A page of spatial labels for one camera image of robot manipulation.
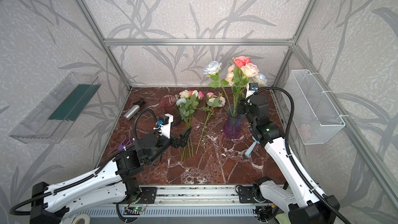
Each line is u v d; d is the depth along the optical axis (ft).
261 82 2.36
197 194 2.48
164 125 1.84
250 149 2.89
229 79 2.47
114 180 1.60
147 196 2.37
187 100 3.45
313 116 2.01
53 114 2.15
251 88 1.96
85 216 2.23
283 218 2.21
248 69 2.06
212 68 2.23
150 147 1.60
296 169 1.36
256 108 1.66
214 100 3.45
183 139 1.96
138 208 2.31
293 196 1.24
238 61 2.32
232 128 2.99
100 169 1.55
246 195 2.38
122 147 2.95
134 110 3.43
